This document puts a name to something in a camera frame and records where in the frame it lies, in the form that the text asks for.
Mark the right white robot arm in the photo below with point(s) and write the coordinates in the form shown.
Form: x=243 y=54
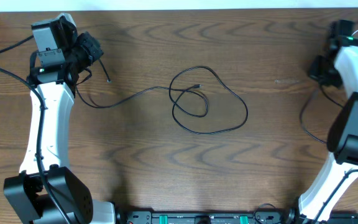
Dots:
x=337 y=67

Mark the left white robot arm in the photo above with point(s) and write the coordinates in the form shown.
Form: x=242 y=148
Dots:
x=45 y=190

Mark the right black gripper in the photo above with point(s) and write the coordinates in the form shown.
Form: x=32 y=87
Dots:
x=316 y=71

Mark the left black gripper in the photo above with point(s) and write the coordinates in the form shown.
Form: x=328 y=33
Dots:
x=93 y=45

